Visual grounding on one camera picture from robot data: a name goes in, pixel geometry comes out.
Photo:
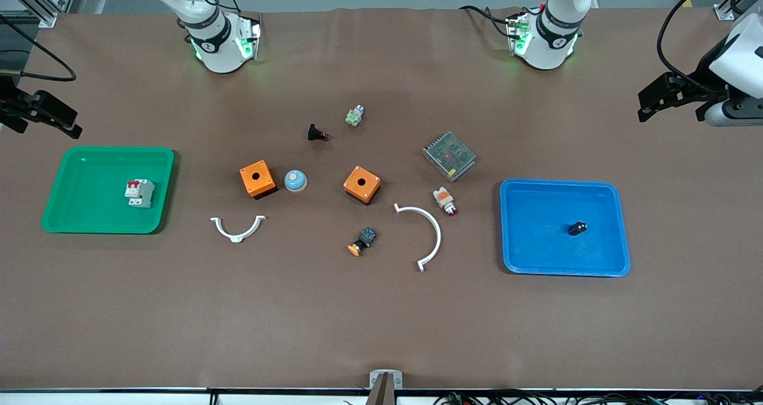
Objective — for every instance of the orange white red lamp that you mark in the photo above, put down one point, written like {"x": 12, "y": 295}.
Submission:
{"x": 444, "y": 200}

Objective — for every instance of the blue plastic tray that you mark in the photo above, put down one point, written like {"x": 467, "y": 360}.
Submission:
{"x": 554, "y": 238}

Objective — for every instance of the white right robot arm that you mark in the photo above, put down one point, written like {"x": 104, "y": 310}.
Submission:
{"x": 217, "y": 41}

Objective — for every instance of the white red circuit breaker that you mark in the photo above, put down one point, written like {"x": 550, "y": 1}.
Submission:
{"x": 139, "y": 192}

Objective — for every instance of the large white curved clip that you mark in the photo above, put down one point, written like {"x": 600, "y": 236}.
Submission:
{"x": 437, "y": 229}

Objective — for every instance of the green white indicator light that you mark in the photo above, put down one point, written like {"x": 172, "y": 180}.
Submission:
{"x": 354, "y": 116}

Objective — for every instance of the orange black push button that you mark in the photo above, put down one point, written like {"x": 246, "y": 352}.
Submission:
{"x": 362, "y": 243}

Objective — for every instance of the small white curved clip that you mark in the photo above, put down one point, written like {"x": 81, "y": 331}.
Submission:
{"x": 238, "y": 235}

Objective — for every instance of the blue white dome button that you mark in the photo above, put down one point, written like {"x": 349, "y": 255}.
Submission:
{"x": 295, "y": 181}

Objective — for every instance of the orange button box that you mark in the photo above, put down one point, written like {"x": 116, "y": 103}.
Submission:
{"x": 362, "y": 184}
{"x": 257, "y": 178}

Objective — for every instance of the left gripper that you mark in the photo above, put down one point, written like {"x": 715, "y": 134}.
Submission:
{"x": 701, "y": 90}

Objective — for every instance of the grey metal table bracket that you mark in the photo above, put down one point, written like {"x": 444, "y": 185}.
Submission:
{"x": 385, "y": 381}

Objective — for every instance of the green plastic tray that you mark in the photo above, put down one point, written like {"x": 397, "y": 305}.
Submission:
{"x": 89, "y": 196}

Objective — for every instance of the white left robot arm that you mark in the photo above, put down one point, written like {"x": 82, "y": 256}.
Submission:
{"x": 551, "y": 35}

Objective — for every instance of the metal mesh power supply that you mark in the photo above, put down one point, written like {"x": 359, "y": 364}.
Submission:
{"x": 449, "y": 155}

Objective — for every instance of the brown table mat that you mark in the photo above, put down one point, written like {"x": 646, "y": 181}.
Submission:
{"x": 381, "y": 321}

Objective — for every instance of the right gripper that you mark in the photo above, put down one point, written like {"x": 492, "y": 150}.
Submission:
{"x": 13, "y": 108}

